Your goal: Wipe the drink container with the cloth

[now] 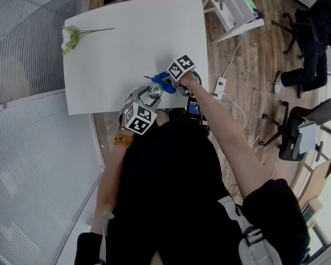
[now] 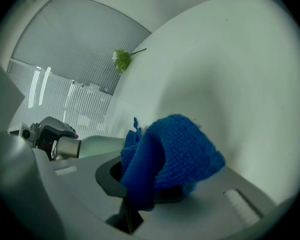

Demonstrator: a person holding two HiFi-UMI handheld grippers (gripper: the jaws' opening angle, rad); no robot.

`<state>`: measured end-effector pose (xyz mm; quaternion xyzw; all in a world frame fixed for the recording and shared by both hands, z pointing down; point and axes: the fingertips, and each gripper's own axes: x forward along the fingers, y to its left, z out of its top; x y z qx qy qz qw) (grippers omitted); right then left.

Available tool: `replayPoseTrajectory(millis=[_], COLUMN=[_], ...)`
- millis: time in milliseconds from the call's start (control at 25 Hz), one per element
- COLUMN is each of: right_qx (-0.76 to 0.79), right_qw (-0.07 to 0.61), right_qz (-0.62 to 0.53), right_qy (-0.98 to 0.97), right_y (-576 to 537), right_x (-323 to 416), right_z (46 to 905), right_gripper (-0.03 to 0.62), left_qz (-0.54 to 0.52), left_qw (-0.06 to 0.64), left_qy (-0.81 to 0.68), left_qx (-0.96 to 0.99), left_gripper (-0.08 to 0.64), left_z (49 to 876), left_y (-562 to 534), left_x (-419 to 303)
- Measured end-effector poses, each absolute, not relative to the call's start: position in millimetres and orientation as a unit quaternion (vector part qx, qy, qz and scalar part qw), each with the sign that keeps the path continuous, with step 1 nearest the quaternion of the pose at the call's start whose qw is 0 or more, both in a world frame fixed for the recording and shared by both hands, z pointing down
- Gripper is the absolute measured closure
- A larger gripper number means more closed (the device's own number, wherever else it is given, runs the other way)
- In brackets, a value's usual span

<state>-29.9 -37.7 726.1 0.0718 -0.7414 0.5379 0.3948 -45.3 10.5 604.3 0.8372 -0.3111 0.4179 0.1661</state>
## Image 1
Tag person's left forearm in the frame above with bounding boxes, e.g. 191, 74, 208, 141
90, 144, 129, 234

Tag black waist-mounted screen device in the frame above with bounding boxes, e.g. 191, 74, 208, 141
186, 97, 210, 126

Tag orange bead bracelet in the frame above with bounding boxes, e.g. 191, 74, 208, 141
113, 133, 134, 149

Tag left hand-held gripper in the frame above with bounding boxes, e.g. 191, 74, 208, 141
119, 85, 163, 136

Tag grey bag with strap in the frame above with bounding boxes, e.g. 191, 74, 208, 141
217, 196, 282, 265

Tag person's black sweater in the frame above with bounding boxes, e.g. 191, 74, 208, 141
74, 108, 311, 265

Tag white power strip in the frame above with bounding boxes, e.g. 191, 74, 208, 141
212, 77, 227, 99

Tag grey pad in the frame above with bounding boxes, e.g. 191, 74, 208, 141
297, 121, 318, 154

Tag white cable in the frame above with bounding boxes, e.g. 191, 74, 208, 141
222, 33, 245, 78

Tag black office chair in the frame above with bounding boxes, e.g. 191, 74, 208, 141
260, 97, 331, 161
273, 0, 331, 57

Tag blue cloth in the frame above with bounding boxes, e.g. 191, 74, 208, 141
144, 72, 178, 95

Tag wooden desk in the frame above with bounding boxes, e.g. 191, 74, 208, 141
297, 155, 331, 212

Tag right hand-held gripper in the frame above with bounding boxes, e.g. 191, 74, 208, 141
157, 54, 196, 98

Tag small silver metal cup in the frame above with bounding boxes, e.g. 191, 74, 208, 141
146, 83, 163, 100

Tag white strap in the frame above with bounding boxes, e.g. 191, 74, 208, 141
99, 210, 115, 263

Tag person's right forearm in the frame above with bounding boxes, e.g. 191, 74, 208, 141
181, 73, 274, 198

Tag white artificial flowers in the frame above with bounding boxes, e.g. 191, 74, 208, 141
61, 25, 115, 55

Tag ribbed glass partition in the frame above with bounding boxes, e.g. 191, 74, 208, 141
0, 0, 89, 115

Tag white wooden chair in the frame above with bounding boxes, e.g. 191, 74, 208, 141
203, 0, 265, 44

